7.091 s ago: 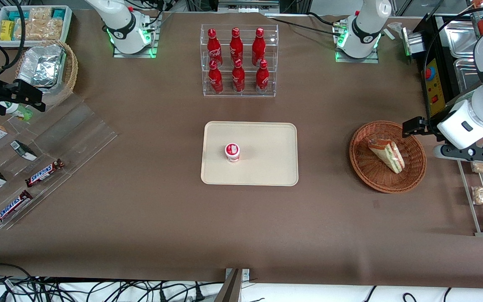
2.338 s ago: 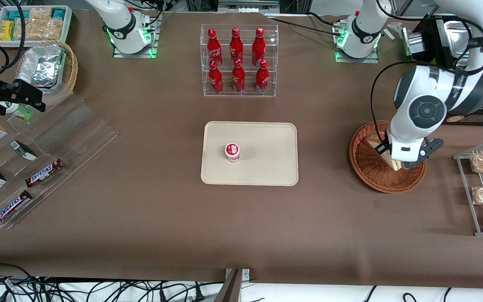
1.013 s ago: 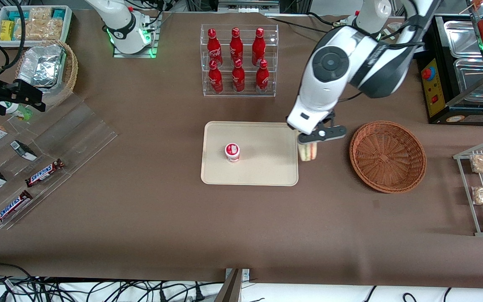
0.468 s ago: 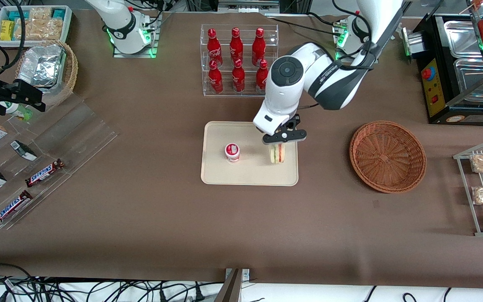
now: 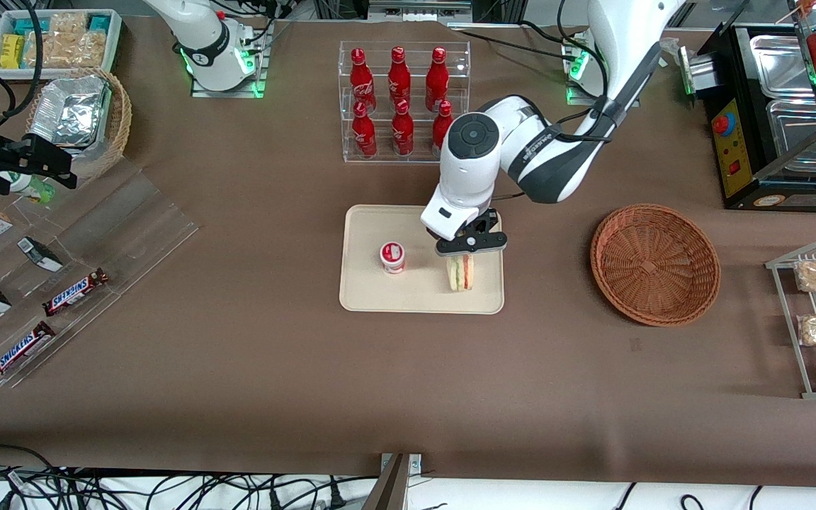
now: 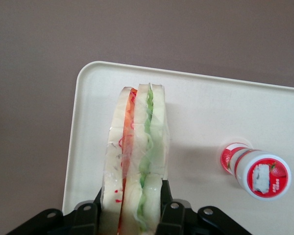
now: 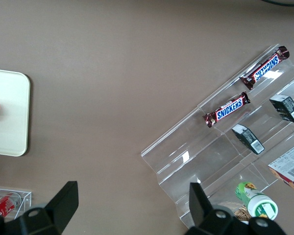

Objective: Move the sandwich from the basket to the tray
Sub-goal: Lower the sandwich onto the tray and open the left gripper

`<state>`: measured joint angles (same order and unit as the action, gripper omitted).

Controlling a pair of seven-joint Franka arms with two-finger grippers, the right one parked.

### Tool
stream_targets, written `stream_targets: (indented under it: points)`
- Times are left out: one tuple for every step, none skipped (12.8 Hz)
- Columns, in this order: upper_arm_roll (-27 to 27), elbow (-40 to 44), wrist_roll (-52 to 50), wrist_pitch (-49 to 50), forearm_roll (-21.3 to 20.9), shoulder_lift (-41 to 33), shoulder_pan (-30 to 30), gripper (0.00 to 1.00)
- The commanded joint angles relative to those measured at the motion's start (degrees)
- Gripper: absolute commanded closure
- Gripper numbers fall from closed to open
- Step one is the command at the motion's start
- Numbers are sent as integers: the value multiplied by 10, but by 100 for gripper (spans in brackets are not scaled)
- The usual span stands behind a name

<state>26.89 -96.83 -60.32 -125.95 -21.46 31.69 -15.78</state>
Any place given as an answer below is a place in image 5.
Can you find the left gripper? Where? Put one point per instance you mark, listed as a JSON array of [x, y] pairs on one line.
[[491, 217]]

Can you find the triangle sandwich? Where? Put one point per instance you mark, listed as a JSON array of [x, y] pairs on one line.
[[460, 273]]

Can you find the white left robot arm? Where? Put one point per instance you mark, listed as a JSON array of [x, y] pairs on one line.
[[557, 159]]

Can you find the cream plastic tray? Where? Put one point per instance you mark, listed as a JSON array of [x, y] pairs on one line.
[[422, 294]]

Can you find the wicker basket with foil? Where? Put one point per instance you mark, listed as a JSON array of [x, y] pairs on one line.
[[116, 120]]

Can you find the empty brown wicker basket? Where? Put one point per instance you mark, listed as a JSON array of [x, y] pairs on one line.
[[652, 265]]

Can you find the steel warmer tray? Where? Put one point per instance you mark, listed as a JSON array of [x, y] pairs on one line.
[[805, 134], [780, 64]]

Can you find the silver foil container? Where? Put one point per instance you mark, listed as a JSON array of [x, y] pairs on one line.
[[71, 110]]

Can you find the red strawberry yogurt cup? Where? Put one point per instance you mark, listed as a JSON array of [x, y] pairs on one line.
[[392, 257]]

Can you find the clear rice cracker pack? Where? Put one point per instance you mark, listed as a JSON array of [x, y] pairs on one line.
[[50, 53], [68, 25], [88, 48]]

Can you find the yellow snack packet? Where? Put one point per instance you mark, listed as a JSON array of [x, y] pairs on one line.
[[11, 51]]

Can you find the clear acrylic tiered stand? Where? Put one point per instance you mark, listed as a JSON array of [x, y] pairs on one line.
[[132, 227]]

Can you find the clear acrylic bottle rack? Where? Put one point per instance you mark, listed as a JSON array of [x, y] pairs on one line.
[[380, 158]]

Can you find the red cola bottle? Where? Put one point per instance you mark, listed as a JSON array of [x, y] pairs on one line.
[[399, 79], [401, 132], [437, 78], [363, 134], [360, 81], [442, 110]]

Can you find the teal snack packet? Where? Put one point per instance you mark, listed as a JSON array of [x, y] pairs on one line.
[[25, 26], [100, 22]]

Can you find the Snickers chocolate bar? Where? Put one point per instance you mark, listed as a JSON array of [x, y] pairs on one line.
[[75, 292], [18, 354]]

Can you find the white sheet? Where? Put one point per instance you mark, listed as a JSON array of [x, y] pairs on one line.
[[521, 497]]

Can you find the black food warmer appliance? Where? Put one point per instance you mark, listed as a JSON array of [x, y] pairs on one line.
[[741, 166]]

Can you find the silver metal bracket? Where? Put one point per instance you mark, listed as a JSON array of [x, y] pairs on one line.
[[414, 462]]

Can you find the dark metal post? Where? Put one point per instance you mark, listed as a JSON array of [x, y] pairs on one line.
[[390, 492]]

